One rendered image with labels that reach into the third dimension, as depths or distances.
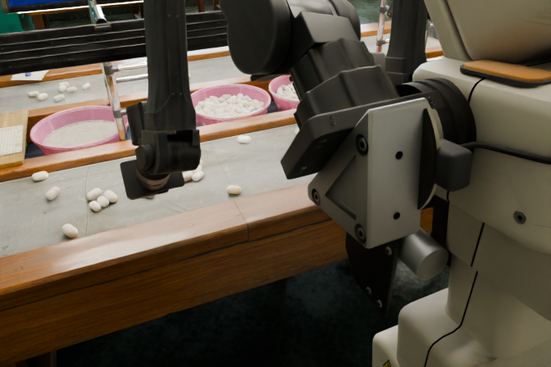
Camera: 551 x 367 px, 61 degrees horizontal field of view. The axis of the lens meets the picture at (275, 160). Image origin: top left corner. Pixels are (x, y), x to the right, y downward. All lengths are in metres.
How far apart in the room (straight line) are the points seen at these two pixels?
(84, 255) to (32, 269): 0.09
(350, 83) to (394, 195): 0.09
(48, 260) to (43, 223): 0.16
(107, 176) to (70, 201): 0.12
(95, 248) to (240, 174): 0.39
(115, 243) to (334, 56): 0.68
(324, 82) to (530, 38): 0.16
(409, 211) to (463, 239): 0.18
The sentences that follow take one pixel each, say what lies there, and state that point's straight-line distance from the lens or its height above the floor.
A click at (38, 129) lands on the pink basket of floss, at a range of 1.50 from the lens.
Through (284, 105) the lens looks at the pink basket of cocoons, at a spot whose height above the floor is 0.74.
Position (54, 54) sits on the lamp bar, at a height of 1.07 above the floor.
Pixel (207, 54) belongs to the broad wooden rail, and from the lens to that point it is 1.95.
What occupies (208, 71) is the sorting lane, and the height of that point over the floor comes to 0.74.
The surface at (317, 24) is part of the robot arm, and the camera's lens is 0.40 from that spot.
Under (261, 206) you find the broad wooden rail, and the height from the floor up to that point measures 0.76.
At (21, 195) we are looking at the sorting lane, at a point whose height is 0.74.
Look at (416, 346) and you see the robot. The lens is 0.64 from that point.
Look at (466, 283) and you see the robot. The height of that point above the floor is 0.97.
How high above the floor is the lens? 1.36
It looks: 31 degrees down
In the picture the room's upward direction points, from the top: 1 degrees counter-clockwise
